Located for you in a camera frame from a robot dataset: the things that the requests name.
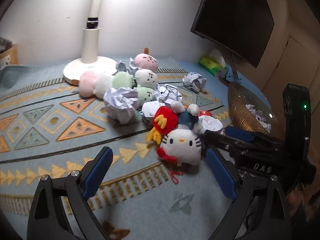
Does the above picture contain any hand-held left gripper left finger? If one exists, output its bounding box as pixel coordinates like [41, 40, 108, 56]
[27, 146, 114, 240]

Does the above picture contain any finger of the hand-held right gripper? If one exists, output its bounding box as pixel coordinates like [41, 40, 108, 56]
[224, 127, 284, 148]
[204, 132, 253, 156]

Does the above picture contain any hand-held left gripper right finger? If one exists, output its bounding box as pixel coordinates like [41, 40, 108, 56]
[206, 148, 292, 240]

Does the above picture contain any pile of paper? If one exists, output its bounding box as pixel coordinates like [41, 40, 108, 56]
[245, 103, 272, 132]

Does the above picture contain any dark blue plush toy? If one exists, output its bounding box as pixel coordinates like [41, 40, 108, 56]
[171, 100, 201, 132]

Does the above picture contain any white cat plush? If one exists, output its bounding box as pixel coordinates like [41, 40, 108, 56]
[157, 127, 202, 184]

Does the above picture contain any red fries plush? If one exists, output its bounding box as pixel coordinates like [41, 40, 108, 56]
[146, 106, 179, 145]

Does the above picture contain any plain dango plush skewer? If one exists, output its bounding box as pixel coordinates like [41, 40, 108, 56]
[79, 71, 134, 98]

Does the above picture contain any dango plush skewer with faces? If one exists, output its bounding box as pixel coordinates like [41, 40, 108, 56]
[134, 47, 160, 107]

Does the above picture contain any person's right hand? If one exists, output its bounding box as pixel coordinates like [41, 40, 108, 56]
[286, 184, 318, 214]

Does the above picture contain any blue patterned woven mat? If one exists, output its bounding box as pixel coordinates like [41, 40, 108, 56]
[0, 55, 250, 240]

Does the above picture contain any metal stand with wooden base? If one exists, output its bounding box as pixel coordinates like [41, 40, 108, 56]
[219, 64, 242, 85]

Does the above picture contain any green tissue box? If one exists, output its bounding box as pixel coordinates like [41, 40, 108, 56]
[199, 48, 228, 77]

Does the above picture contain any black flat screen monitor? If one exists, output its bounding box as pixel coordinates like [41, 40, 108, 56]
[190, 0, 275, 68]

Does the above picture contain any white desk lamp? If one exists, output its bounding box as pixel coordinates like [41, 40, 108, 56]
[63, 0, 118, 85]

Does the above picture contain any white ceramic pen cup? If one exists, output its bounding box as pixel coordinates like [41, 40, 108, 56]
[0, 44, 18, 68]

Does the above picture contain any cluster of dark markers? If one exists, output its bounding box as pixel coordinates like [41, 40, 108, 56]
[0, 37, 14, 52]

